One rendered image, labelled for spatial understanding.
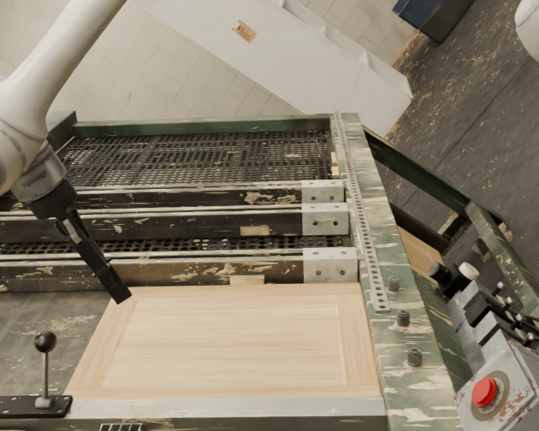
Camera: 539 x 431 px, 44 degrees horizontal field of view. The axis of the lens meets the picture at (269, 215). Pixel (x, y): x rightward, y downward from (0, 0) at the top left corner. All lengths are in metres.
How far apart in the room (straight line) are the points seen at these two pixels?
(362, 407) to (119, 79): 6.16
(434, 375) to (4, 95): 0.81
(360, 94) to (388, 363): 4.21
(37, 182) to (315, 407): 0.57
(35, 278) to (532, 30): 1.19
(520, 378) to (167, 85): 6.29
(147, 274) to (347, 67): 3.87
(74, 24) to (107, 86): 6.22
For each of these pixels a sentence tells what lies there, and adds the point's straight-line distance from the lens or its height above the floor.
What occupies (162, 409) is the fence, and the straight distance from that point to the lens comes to 1.18.
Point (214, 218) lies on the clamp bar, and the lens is 1.82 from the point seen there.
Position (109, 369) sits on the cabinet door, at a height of 1.30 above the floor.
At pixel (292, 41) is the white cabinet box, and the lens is 5.23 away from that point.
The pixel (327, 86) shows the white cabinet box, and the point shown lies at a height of 0.61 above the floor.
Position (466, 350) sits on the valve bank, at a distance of 1.36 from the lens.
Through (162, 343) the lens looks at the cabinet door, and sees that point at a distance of 1.38.
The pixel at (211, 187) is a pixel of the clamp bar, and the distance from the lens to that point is 2.02.
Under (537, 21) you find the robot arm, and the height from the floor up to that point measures 1.06.
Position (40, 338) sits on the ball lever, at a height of 1.44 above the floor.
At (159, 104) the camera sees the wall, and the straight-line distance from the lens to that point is 7.05.
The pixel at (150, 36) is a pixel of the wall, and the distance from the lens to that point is 6.88.
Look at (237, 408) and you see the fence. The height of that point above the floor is 1.10.
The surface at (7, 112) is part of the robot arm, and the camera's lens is 0.89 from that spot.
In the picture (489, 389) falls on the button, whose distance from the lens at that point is 0.88.
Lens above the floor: 1.43
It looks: 11 degrees down
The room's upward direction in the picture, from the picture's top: 59 degrees counter-clockwise
